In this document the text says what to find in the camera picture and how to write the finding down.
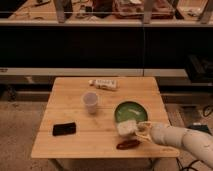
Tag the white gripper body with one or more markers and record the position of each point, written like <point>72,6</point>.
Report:
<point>162,134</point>

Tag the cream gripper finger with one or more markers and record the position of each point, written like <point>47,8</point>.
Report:
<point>143,137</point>
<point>146,125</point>

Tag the white sponge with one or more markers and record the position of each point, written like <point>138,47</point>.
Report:
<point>127,128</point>

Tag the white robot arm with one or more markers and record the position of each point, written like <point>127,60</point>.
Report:
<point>197,143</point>

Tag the green ceramic bowl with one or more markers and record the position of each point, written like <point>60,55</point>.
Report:
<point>130,110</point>

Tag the black rectangular sponge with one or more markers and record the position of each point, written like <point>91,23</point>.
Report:
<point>64,129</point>

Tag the black foot pedal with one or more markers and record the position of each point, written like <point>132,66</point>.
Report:
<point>200,127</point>

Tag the white tube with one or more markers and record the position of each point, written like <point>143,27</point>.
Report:
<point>104,84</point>

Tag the clear plastic cup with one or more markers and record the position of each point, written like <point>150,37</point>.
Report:
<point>90,101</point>

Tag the wooden table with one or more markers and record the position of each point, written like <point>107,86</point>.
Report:
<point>93,146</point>

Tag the background shelf unit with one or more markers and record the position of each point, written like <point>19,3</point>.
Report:
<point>92,37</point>

